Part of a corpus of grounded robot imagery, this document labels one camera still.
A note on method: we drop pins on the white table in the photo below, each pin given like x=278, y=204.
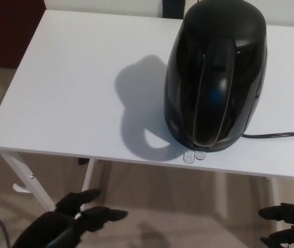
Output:
x=71, y=85

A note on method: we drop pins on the black background object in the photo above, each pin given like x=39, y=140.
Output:
x=173, y=7

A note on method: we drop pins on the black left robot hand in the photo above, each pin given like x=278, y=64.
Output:
x=51, y=227

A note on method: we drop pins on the dark red cabinet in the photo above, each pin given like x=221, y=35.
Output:
x=9, y=31

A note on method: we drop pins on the black electric kettle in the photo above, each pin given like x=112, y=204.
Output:
x=214, y=64

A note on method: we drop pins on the clear oblong button tab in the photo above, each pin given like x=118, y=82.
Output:
x=188, y=157

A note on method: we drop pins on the white hook on table leg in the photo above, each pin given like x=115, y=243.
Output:
x=20, y=188

